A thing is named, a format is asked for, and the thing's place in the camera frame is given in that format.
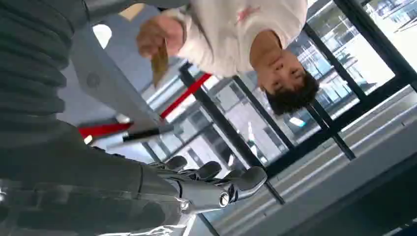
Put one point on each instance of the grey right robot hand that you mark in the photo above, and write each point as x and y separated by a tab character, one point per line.
97	189

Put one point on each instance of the person's left hand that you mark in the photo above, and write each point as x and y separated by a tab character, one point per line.
159	32

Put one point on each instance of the grey display stand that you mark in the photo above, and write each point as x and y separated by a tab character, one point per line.
110	84

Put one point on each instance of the black window frame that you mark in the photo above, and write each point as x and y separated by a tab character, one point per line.
228	130

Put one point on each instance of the person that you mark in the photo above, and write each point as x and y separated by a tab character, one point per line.
224	32

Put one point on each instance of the black stanchion post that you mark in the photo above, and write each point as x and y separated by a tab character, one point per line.
143	133

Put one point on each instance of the red barrier belt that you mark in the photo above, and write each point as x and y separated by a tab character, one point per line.
184	96

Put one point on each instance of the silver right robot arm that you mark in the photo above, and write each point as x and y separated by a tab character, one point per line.
29	65

